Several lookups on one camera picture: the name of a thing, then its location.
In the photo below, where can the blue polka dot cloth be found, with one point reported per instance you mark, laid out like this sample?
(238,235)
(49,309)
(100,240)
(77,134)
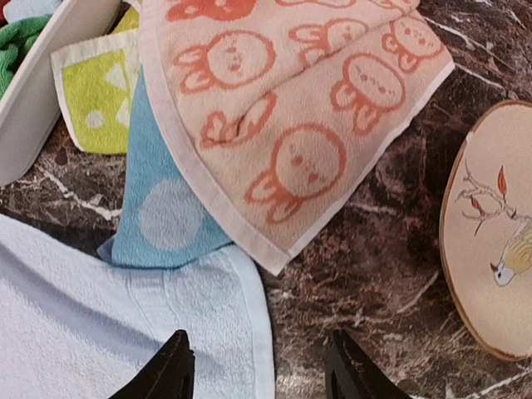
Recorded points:
(162,224)

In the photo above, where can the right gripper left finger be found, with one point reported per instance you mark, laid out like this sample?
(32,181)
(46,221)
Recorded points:
(169,374)

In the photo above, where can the light blue towel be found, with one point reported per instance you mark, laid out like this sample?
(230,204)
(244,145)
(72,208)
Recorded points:
(16,10)
(73,326)

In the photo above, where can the green patterned cloth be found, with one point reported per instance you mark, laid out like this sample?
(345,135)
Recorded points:
(95,82)

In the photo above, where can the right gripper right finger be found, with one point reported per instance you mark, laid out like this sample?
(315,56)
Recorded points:
(350,372)

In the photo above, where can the white plastic basin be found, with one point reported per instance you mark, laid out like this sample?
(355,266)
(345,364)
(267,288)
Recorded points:
(29,107)

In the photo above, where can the orange patterned cloth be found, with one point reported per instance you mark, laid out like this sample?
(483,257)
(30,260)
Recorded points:
(275,111)

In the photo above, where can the green microfiber towel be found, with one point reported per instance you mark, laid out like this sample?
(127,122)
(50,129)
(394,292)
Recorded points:
(17,40)

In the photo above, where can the light blue rolled towel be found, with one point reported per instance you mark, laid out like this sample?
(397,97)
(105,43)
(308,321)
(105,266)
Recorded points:
(16,10)

